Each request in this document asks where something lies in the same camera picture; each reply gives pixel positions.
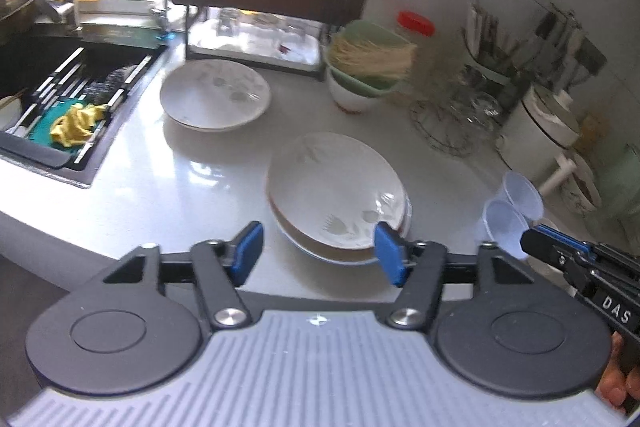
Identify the printed white mug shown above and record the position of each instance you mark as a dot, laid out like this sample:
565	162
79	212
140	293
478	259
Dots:
582	189

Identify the pale green kettle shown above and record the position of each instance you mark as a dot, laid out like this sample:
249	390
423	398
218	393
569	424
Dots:
620	177

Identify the person's right hand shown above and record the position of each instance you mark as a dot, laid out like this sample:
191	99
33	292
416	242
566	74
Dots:
614	387

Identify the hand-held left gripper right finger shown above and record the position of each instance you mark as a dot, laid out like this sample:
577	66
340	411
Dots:
390	257

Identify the knife holder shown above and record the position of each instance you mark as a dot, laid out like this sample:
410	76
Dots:
565	47

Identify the black scrub brush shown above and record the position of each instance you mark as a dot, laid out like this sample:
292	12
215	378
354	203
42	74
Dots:
112	82

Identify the dark pan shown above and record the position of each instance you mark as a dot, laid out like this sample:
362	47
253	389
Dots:
20	4

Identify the yellow cloth on teal tray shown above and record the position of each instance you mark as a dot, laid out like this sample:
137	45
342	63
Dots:
42	129

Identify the sink drain rack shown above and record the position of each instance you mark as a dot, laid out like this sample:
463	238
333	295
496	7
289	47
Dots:
60	77

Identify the round white leaf-print plate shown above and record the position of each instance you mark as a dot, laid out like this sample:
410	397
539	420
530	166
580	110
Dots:
215	94

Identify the utensil holder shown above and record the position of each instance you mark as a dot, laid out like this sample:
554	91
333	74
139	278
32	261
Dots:
487	52

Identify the white electric pot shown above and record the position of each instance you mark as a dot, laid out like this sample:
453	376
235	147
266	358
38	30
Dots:
537	132

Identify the red-lidded jar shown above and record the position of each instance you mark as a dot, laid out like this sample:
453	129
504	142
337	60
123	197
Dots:
414	27

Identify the pale green bowl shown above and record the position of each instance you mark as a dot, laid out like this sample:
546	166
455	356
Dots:
380	84

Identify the translucent plastic cup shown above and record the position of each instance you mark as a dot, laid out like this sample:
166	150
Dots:
522	192
505	224

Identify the white drip tray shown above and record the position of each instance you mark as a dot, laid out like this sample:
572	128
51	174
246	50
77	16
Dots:
235	44

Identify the clear glass cup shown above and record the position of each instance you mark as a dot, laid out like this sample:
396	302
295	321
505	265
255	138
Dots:
480	107

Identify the white bowl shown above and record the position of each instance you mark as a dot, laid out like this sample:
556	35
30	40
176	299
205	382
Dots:
350	99

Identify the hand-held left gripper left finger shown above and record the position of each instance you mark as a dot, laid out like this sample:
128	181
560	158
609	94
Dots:
247	252

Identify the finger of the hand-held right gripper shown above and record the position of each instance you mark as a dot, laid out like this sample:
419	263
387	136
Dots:
542	244

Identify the oval brown-rimmed plate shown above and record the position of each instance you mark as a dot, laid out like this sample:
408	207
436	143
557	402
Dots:
320	255

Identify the black sink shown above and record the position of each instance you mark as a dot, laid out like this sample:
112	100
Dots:
30	57

